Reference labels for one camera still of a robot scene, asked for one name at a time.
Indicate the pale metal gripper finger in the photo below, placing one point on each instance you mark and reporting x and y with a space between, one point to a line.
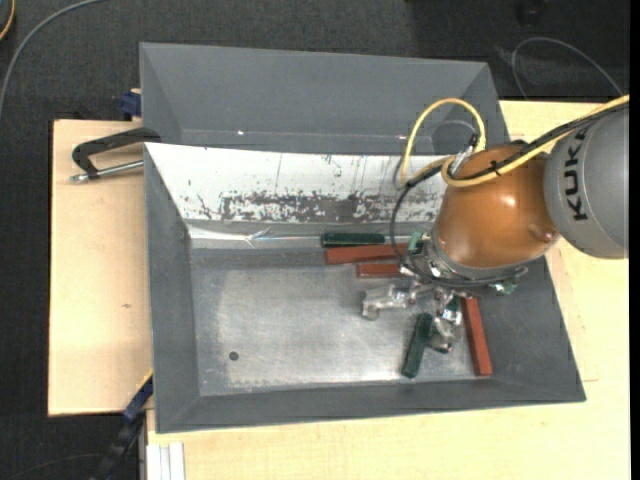
385 302
446 334

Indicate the dark green flat block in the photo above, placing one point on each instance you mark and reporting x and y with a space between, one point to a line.
417 345
352 239

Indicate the red-brown flat block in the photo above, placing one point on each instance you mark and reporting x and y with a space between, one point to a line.
377 270
362 254
477 338

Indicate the grey metal bin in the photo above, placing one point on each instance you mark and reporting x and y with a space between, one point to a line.
280 318

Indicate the pale wood flat board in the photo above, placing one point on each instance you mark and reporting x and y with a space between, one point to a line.
95 278

